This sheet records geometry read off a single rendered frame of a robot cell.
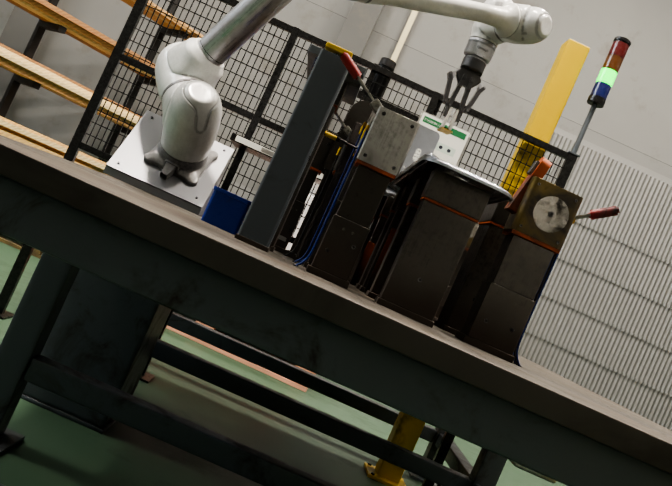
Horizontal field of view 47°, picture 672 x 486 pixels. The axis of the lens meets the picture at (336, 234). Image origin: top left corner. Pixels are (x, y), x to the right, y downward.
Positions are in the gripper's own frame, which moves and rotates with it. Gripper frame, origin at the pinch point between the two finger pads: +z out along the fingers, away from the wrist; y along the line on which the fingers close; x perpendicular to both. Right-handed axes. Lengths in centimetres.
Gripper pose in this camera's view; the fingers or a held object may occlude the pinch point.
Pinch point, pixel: (449, 119)
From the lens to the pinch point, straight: 251.2
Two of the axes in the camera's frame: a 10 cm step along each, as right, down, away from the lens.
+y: 9.1, 4.0, 0.9
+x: -0.7, -0.5, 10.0
